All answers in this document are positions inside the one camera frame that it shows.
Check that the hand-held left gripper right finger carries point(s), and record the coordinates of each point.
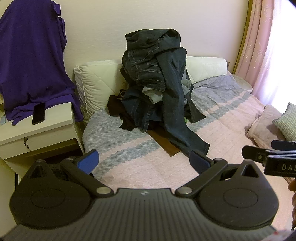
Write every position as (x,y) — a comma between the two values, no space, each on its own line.
(198,162)

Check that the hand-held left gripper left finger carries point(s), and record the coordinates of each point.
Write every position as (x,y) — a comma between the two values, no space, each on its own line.
(89,161)

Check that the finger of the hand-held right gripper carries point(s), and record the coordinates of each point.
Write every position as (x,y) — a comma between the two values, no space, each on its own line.
(284,146)
(254,154)

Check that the dark blue jeans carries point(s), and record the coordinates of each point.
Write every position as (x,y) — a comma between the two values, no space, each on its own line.
(173,104)
(136,109)

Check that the person's right forearm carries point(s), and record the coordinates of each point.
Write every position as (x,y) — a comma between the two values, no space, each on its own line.
(294,208)

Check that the person's right hand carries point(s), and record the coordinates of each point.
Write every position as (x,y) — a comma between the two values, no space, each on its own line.
(292,186)

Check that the folded pink blanket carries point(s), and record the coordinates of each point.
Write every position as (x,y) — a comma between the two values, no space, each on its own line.
(263,127)

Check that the brown garment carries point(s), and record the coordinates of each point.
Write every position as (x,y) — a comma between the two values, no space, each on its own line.
(166,144)

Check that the white nightstand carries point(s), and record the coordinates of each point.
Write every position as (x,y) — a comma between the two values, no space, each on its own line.
(53,129)

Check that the striped pink blue bedspread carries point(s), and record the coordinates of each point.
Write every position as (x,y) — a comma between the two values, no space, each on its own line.
(150,160)

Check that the black garment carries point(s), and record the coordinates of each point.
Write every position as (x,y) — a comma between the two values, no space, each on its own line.
(116,106)

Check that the keys in drawer lock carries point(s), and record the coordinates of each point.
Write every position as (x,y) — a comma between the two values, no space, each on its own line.
(26,143)

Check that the black smartphone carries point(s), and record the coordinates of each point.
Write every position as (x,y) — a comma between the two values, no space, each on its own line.
(38,113)

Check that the white quilted pillow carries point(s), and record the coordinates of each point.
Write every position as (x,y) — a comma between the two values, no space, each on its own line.
(97,85)
(205,67)

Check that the light grey garment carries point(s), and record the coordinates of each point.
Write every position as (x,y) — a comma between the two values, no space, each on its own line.
(153,93)

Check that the pink curtain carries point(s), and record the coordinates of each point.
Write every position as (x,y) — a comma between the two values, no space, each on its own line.
(259,46)

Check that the purple shirt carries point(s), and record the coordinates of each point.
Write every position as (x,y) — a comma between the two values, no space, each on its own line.
(30,58)

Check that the dark grey jeans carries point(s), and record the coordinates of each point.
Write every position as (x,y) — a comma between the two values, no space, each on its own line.
(150,39)

